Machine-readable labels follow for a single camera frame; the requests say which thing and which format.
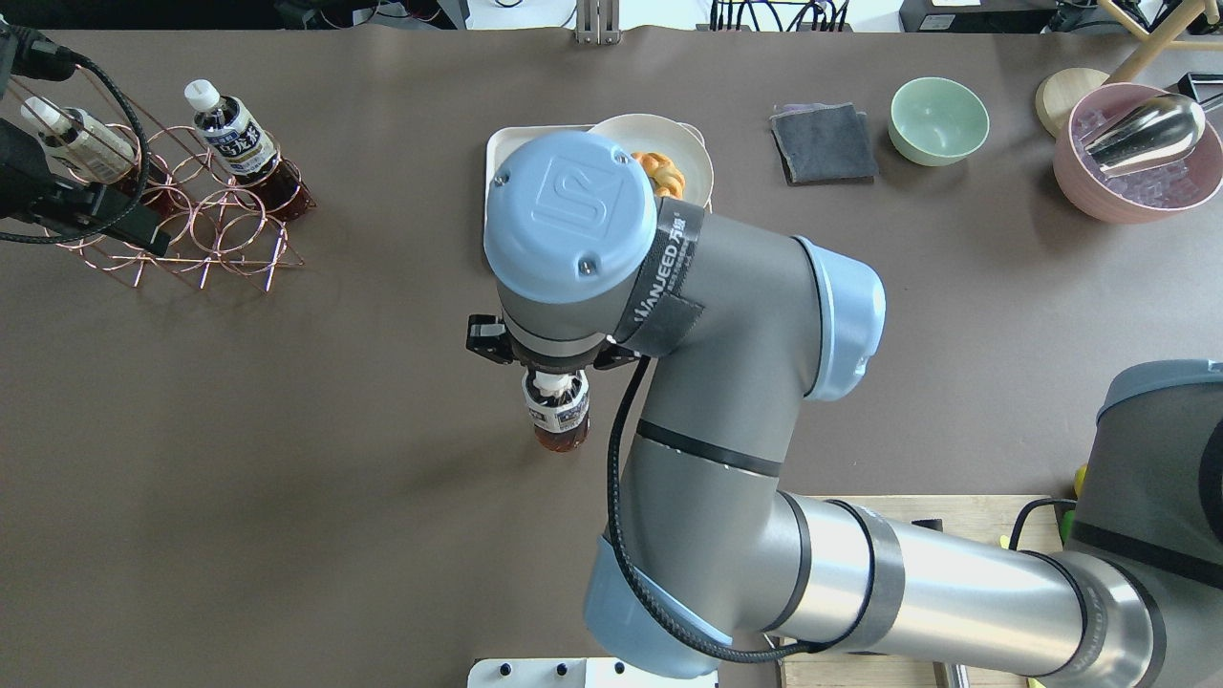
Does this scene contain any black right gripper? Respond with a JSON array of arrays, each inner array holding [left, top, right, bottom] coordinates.
[[464, 313, 641, 375]]

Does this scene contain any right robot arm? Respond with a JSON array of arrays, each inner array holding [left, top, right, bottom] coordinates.
[[468, 130, 1221, 687]]

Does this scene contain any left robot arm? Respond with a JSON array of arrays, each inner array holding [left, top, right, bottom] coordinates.
[[1, 22, 171, 257]]

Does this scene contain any white rectangular tray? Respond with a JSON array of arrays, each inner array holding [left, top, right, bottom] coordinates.
[[483, 121, 715, 269]]

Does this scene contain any tea bottle right rack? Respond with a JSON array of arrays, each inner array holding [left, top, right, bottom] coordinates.
[[183, 78, 311, 222]]

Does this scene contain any tea bottle rear left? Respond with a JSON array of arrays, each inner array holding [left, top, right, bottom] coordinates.
[[20, 97, 180, 221]]

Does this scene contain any white round plate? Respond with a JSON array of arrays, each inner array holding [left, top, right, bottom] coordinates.
[[589, 114, 715, 210]]

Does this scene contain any grey folded cloth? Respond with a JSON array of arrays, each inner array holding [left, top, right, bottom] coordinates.
[[769, 103, 878, 185]]

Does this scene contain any green ceramic bowl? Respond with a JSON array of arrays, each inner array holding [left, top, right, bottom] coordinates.
[[888, 75, 991, 167]]

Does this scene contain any wooden cutting board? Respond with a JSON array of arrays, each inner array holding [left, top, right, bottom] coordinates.
[[781, 495, 1084, 687]]

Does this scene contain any whole lemon upper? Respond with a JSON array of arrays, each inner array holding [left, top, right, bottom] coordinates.
[[1073, 464, 1088, 500]]

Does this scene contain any green lime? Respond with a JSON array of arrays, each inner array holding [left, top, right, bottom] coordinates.
[[1057, 510, 1076, 547]]

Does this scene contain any wooden round stand base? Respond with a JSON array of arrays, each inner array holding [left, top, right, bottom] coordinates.
[[1033, 67, 1109, 137]]

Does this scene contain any pink bowl with ice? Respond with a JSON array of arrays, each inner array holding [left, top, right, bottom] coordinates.
[[1053, 83, 1222, 224]]

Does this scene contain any metal ice scoop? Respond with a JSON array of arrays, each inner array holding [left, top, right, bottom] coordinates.
[[1084, 93, 1207, 178]]

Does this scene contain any braided ring bread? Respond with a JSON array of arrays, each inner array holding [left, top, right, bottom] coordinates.
[[631, 152, 687, 200]]

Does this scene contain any copper wire bottle rack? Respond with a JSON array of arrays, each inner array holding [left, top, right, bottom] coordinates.
[[28, 119, 302, 290]]

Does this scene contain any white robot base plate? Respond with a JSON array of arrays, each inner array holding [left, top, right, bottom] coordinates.
[[466, 656, 722, 687]]

